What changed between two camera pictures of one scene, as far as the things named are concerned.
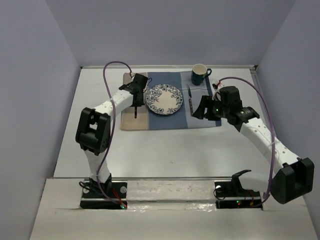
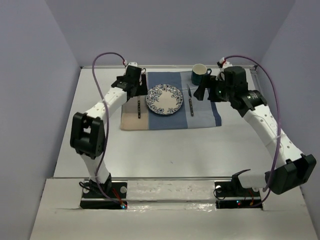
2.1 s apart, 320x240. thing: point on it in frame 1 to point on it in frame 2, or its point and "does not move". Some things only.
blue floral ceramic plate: x=164 y=99 does not move
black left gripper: x=140 y=103 to x=142 y=91
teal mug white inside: x=199 y=71 does not move
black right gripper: x=206 y=103 to x=211 y=82
